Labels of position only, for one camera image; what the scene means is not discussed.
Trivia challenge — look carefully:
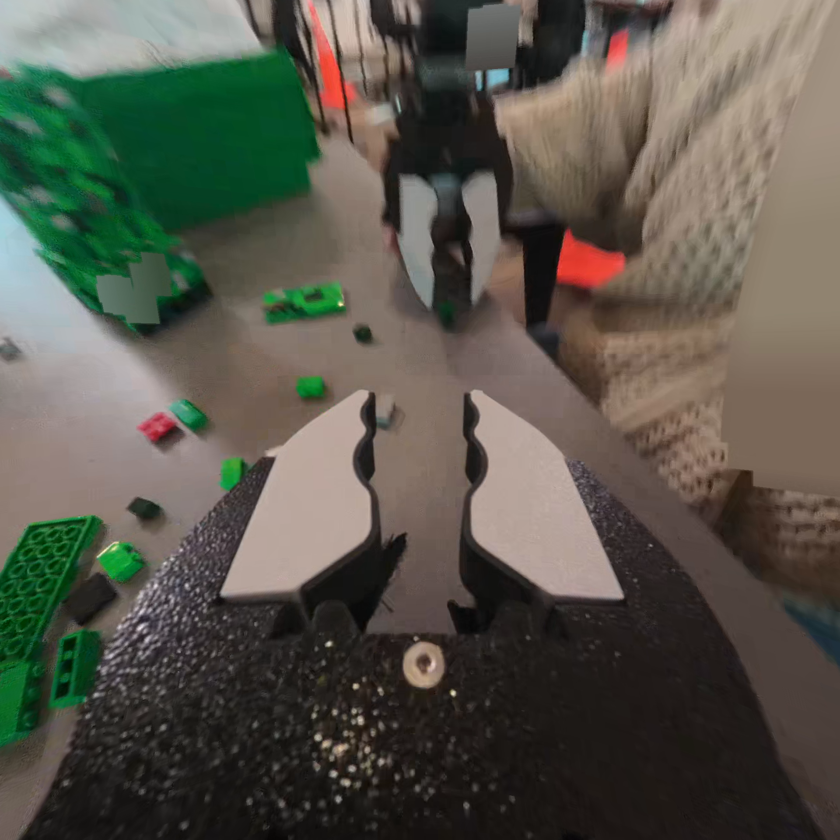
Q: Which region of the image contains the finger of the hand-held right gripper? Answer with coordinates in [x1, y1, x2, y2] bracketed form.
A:
[462, 171, 504, 307]
[396, 175, 437, 311]

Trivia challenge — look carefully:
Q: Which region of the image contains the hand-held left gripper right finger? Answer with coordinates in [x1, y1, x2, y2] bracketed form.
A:
[461, 390, 625, 606]

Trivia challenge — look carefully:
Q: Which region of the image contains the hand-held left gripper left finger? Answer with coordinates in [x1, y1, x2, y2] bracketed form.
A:
[220, 390, 383, 606]

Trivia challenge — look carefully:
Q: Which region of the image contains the person's right forearm knit sleeve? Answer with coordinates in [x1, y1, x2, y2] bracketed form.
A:
[493, 13, 815, 309]

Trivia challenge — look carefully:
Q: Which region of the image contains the green lego plate assembly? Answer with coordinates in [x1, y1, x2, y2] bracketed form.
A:
[262, 281, 347, 325]

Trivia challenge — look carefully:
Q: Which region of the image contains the green sloped lego brick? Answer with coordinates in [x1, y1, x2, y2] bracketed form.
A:
[96, 541, 147, 584]

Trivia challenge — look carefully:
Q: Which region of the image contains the black lego tile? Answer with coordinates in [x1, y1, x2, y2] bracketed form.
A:
[63, 572, 119, 626]

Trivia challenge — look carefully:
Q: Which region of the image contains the large green lego plate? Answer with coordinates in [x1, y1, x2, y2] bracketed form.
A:
[0, 515, 105, 664]

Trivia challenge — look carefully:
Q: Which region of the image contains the green three-hole lego brick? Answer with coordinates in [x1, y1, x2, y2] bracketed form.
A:
[49, 630, 102, 710]

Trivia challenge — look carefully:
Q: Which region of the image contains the green long lego brick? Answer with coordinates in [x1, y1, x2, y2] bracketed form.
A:
[0, 656, 47, 749]

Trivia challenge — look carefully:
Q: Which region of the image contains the green printed lego box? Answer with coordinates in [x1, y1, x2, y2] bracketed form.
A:
[0, 62, 212, 332]

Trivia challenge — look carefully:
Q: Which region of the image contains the black stand leg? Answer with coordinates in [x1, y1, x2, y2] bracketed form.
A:
[523, 222, 567, 329]

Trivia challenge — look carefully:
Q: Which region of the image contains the orange object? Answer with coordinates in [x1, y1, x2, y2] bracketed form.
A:
[556, 230, 627, 290]

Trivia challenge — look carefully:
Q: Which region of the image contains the orange traffic cone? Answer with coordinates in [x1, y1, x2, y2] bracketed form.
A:
[307, 0, 357, 111]

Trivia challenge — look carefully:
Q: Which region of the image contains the person's knit sweater torso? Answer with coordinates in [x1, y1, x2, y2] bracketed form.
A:
[558, 289, 840, 592]

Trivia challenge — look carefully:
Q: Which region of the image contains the plain green box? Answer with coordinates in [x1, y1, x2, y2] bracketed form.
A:
[79, 47, 322, 232]

